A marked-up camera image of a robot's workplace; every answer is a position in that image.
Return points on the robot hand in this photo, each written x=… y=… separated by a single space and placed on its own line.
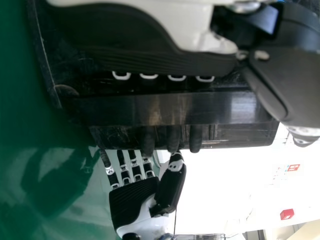
x=282 y=75
x=132 y=200

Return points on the red wall alarm box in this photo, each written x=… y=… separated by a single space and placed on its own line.
x=287 y=214

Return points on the red and white wall sign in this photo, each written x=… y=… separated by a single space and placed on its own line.
x=293 y=167

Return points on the black oven with glass door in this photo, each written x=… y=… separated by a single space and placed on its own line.
x=105 y=110

